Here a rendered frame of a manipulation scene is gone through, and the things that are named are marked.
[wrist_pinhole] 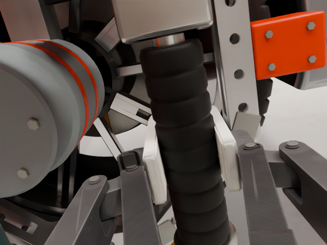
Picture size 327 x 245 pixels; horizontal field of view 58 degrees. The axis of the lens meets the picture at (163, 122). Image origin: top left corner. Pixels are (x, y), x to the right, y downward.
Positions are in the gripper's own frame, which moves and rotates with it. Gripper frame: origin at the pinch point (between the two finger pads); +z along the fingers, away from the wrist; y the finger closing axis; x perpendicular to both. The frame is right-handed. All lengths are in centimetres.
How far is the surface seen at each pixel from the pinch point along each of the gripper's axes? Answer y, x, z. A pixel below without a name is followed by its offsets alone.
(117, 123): -15.0, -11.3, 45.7
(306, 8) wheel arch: 23.4, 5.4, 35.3
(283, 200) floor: 40, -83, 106
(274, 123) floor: 70, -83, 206
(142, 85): -7.5, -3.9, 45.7
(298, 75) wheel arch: 22.1, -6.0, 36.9
